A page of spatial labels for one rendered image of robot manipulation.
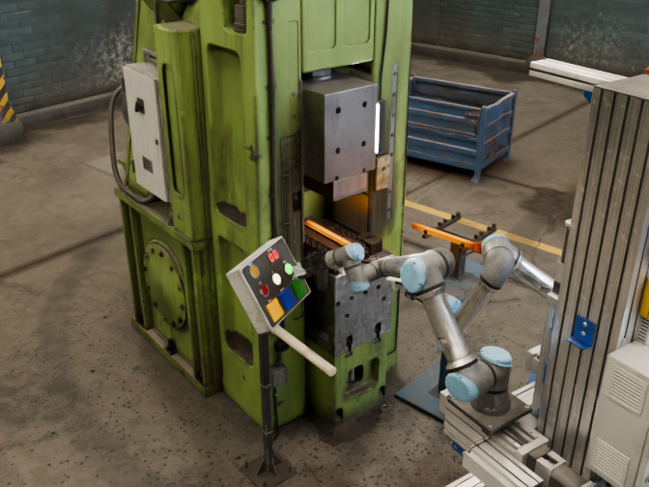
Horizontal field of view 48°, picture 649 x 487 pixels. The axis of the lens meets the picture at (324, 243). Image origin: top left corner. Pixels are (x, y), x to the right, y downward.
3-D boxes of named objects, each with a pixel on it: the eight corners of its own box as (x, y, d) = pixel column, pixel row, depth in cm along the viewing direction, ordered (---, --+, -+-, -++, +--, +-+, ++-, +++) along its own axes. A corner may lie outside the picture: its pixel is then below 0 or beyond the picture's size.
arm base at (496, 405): (519, 406, 274) (522, 385, 269) (490, 421, 266) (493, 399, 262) (490, 385, 285) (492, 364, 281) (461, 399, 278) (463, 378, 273)
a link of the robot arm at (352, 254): (358, 264, 289) (352, 243, 289) (337, 271, 295) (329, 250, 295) (368, 259, 295) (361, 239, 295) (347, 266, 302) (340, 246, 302)
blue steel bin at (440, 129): (512, 159, 744) (520, 89, 712) (478, 183, 686) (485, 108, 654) (408, 137, 806) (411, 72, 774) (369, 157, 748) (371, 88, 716)
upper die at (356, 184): (366, 190, 342) (367, 171, 338) (333, 201, 331) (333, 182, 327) (311, 165, 372) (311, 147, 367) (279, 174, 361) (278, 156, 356)
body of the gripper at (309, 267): (306, 253, 310) (328, 245, 303) (315, 272, 312) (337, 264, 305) (297, 261, 304) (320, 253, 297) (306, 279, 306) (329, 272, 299)
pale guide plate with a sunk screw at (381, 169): (389, 186, 369) (390, 155, 361) (376, 190, 364) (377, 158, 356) (386, 186, 370) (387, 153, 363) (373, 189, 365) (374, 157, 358)
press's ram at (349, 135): (388, 165, 345) (392, 80, 327) (324, 184, 324) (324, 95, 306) (332, 142, 375) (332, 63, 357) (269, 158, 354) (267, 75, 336)
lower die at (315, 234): (364, 258, 358) (365, 243, 354) (332, 271, 347) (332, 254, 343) (312, 229, 388) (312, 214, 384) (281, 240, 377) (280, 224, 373)
